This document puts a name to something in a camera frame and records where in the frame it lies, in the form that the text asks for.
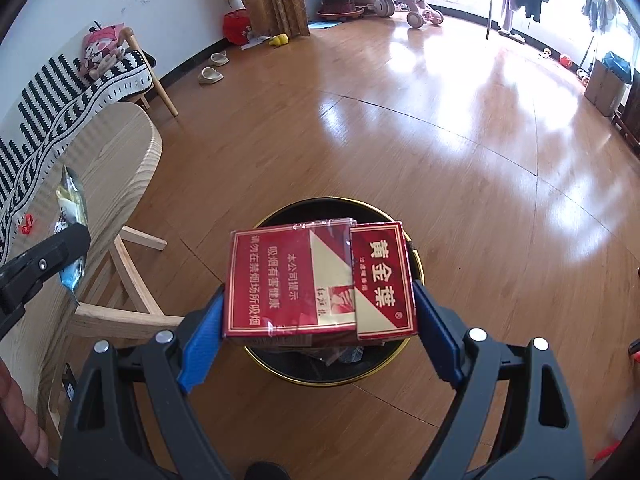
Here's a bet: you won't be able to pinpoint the red ribbon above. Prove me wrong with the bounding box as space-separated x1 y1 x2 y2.
18 214 35 236

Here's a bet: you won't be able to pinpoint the small candy wrapper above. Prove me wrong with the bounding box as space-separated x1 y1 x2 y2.
54 165 91 299

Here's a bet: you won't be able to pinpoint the red cigarette carton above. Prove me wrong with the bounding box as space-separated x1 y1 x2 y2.
224 218 418 348

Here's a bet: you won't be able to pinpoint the black gold trash bin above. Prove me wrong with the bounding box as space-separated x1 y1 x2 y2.
242 196 426 388

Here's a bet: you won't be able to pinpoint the person's left hand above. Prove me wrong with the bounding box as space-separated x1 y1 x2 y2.
0 362 50 468

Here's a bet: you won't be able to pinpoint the wooden table legs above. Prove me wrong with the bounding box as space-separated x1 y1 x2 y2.
38 226 182 441

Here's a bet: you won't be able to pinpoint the black white striped blanket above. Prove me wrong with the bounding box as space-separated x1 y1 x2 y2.
1 49 150 260

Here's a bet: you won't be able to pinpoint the pink cartoon pillow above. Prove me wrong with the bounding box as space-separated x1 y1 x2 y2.
79 23 126 80

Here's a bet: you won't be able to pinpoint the beige slipper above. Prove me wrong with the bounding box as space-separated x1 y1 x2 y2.
198 66 224 86
209 52 229 67

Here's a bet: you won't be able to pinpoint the cardboard box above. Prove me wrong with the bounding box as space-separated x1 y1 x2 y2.
585 60 628 117

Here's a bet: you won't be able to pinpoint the yellow toy on floor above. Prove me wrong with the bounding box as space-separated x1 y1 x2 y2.
268 34 290 48

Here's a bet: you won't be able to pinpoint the red bag on floor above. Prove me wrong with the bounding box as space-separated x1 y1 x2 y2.
222 9 252 46

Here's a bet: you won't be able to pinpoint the child tricycle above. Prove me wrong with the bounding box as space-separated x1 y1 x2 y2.
372 0 444 29

